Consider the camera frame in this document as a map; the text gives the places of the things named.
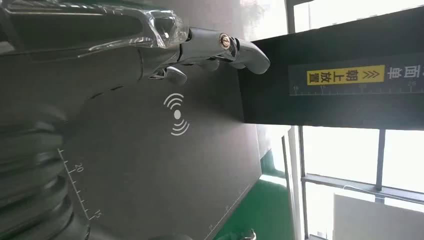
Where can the yellow label sticker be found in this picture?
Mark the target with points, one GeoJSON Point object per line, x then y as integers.
{"type": "Point", "coordinates": [344, 75]}

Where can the white panel board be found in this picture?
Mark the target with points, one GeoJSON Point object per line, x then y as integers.
{"type": "Point", "coordinates": [374, 218]}

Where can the black weighing device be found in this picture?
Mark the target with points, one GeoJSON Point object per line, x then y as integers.
{"type": "Point", "coordinates": [149, 172]}

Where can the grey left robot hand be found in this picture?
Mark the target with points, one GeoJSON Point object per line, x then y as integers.
{"type": "Point", "coordinates": [82, 66]}

